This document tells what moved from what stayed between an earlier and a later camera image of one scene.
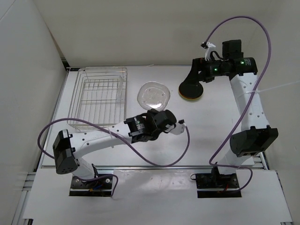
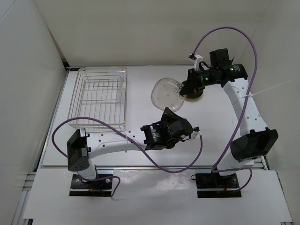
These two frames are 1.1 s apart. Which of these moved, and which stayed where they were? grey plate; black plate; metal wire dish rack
Moved: grey plate
Stayed: black plate; metal wire dish rack
